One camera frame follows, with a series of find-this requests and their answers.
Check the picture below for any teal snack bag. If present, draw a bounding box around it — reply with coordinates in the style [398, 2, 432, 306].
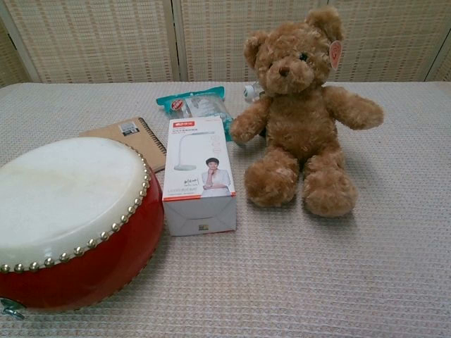
[156, 86, 235, 142]

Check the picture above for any brown spiral notebook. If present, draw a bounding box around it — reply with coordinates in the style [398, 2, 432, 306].
[78, 116, 168, 173]

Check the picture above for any bamboo folding screen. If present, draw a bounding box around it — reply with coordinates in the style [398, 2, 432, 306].
[0, 0, 451, 89]

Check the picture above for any clear plastic water bottle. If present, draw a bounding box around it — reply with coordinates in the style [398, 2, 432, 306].
[242, 82, 266, 104]

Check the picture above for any white desk lamp box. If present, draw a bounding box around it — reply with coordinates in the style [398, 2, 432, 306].
[162, 118, 237, 237]

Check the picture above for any brown plush teddy bear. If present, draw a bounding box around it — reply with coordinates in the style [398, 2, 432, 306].
[229, 6, 385, 218]

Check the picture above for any beige woven tablecloth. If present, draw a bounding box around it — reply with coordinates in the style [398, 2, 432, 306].
[0, 80, 451, 338]

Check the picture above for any red drum with white skin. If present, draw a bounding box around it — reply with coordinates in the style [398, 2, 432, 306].
[0, 136, 166, 320]

